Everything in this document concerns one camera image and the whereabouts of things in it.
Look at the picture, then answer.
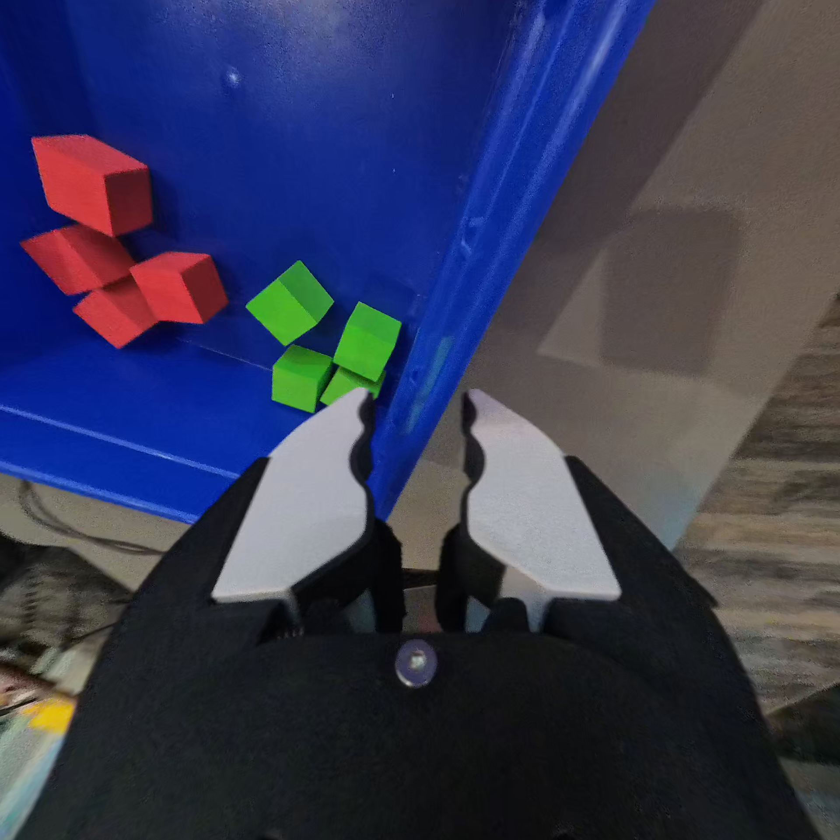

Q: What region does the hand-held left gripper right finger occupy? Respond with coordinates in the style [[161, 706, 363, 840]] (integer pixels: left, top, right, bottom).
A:
[[463, 388, 622, 632]]

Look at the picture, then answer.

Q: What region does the blue plastic bin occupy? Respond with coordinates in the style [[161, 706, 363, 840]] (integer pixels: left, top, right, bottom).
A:
[[0, 0, 657, 526]]

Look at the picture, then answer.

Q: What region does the grey desk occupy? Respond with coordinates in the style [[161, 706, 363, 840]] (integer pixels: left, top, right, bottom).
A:
[[0, 0, 840, 572]]

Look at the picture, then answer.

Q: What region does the red cube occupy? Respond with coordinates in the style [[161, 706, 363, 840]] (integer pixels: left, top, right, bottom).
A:
[[31, 134, 153, 237], [130, 251, 229, 326], [20, 225, 135, 296], [73, 276, 158, 349]]

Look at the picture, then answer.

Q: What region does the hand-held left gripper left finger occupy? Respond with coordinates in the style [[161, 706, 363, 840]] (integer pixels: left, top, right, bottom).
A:
[[210, 387, 376, 609]]

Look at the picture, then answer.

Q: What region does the green cube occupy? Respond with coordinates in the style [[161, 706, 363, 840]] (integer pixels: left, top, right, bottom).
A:
[[246, 260, 334, 347], [320, 367, 385, 406], [333, 302, 403, 383], [272, 344, 334, 414]]

